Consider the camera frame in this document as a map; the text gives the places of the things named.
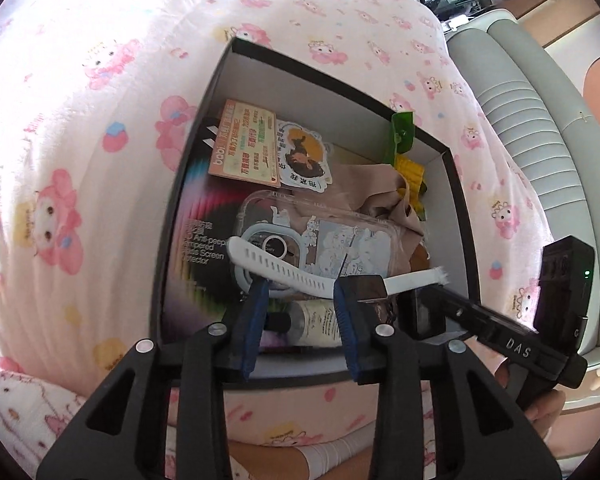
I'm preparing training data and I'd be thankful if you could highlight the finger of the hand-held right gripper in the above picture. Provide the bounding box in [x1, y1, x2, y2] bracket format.
[398, 289, 485, 343]

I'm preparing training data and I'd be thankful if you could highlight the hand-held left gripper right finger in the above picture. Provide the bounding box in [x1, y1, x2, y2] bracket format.
[332, 287, 563, 480]

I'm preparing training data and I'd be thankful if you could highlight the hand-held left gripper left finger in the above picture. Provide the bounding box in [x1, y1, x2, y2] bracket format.
[36, 277, 271, 480]

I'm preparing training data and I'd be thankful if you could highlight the white watch strap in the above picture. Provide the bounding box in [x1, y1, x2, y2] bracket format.
[228, 236, 450, 307]

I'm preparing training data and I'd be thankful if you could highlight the black cardboard box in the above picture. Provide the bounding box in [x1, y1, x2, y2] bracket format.
[149, 36, 482, 389]

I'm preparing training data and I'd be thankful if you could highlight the clear cartoon phone case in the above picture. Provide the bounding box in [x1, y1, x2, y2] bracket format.
[236, 189, 407, 302]

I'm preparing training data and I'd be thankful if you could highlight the brown cloth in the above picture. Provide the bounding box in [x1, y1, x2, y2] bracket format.
[330, 162, 427, 281]

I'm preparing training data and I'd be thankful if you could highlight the person's right hand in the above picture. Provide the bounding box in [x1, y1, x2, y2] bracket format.
[494, 361, 567, 432]

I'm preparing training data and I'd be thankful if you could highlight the small labelled bottle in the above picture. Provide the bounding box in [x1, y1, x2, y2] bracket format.
[266, 300, 344, 349]

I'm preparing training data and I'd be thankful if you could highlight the white sock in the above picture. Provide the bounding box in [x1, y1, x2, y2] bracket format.
[297, 421, 377, 480]

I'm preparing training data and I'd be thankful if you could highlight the black rainbow screen protector box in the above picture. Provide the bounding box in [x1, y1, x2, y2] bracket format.
[161, 125, 261, 343]

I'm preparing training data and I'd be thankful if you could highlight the person's leg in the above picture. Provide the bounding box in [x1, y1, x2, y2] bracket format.
[226, 441, 311, 480]

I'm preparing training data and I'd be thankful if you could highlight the cartoon figure sticker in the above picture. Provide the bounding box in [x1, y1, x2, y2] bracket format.
[274, 118, 336, 194]

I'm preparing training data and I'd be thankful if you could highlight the green yellow snack packet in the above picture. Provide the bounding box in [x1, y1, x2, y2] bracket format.
[389, 110, 429, 222]

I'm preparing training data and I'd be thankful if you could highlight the orange printed card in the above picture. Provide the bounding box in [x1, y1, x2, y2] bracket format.
[208, 98, 282, 189]

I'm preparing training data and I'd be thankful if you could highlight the white cat print blanket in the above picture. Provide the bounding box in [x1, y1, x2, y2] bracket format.
[0, 370, 92, 480]

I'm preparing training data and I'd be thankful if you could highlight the pink printed blanket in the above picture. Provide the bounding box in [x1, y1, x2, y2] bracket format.
[0, 0, 556, 480]

